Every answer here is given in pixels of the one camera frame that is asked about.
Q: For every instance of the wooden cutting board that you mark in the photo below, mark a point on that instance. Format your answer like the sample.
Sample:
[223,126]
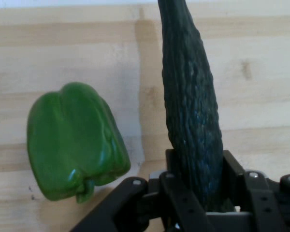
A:
[62,48]

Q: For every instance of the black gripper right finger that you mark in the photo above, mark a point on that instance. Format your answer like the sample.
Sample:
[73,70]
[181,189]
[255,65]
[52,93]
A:
[268,200]

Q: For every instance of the long dark green cucumber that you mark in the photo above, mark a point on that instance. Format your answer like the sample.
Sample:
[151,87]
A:
[191,108]

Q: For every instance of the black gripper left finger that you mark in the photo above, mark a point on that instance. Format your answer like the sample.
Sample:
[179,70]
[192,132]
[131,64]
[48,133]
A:
[164,203]

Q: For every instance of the green bell pepper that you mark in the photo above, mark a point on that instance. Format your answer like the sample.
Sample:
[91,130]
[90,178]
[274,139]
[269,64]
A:
[72,142]

